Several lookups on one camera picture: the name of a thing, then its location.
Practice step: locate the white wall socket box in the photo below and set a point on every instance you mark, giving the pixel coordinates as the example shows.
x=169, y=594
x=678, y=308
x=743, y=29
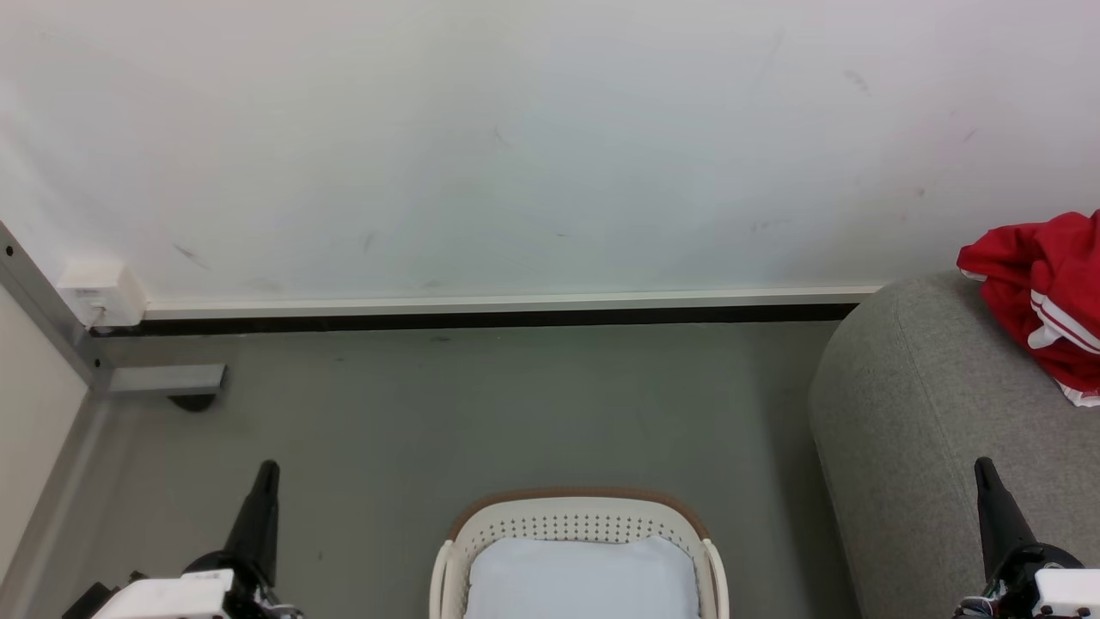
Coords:
x=103, y=288

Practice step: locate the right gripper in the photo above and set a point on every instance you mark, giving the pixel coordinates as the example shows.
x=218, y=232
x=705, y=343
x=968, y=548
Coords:
x=1014, y=585

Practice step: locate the grey fabric sofa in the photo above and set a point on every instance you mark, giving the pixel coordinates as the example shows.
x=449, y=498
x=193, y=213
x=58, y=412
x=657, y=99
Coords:
x=902, y=430

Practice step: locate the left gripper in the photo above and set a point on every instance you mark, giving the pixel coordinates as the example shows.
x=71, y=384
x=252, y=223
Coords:
x=253, y=597

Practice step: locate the black caster wheel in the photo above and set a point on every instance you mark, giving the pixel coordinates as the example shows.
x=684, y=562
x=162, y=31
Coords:
x=193, y=402

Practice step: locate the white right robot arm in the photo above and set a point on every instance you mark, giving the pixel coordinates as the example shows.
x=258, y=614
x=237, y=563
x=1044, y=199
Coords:
x=1070, y=597

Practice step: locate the white and black baseboard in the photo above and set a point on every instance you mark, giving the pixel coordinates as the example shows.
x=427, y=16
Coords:
x=516, y=303

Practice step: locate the beige partition panel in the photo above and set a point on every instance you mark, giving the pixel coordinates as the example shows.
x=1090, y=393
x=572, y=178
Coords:
x=26, y=413

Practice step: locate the white laundry basket brown rim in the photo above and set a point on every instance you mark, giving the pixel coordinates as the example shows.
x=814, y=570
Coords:
x=584, y=520

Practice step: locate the red garment with white stripes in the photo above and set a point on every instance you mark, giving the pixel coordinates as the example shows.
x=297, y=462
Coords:
x=1057, y=275

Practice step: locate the pale blue clothing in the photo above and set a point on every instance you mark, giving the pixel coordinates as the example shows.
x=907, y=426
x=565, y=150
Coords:
x=584, y=585

